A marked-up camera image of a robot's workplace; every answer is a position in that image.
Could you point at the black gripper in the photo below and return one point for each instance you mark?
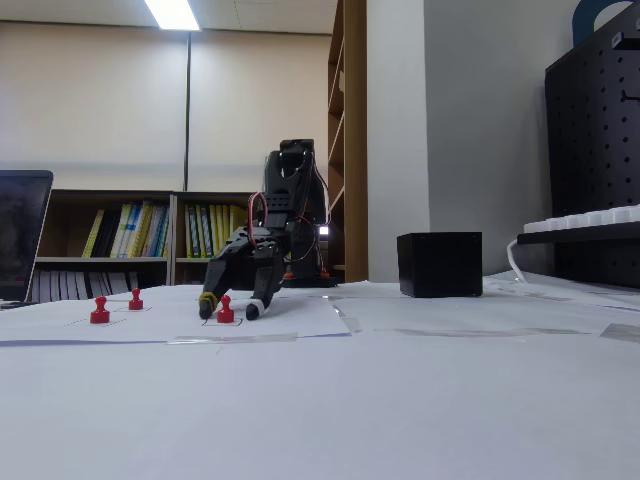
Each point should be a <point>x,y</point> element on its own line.
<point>262,261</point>

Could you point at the red pawn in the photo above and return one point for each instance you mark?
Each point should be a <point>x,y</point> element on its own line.
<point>135,302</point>
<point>225,313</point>
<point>100,314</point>

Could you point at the black box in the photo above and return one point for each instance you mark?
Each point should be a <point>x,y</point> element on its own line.
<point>440,265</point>

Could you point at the low wooden bookshelf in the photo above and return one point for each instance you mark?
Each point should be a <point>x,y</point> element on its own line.
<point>195,270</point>
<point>65,225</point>

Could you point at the wide yellow binder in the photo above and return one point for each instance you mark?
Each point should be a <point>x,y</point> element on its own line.
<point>239,217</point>

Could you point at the clear tape strip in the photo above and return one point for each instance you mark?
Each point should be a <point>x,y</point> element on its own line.
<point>622,332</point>
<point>350,320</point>
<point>475,331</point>
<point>230,339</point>

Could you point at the paper sheet with drawn squares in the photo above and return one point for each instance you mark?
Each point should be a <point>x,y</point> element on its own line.
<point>150,325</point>

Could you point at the framed white certificate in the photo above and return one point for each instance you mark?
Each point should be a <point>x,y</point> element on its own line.
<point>266,167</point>

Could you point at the yellow leaning book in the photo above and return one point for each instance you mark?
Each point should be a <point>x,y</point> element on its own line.
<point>94,234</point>

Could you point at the tall wooden bookshelf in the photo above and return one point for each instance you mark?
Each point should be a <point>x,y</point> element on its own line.
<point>355,150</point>

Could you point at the laptop screen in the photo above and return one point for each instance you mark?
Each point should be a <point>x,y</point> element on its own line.
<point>20,235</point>

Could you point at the ceiling light panel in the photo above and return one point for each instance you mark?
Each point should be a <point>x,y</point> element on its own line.
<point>172,14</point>

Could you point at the black pegboard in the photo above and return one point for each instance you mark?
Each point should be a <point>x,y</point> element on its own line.
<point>590,150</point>

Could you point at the blue rounded object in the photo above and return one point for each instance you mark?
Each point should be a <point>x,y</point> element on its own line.
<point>582,20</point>

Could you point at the black pegboard hook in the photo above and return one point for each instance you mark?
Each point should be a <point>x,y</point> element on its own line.
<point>631,96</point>

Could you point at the black rail beside power strip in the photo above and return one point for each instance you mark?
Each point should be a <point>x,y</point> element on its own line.
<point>575,235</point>

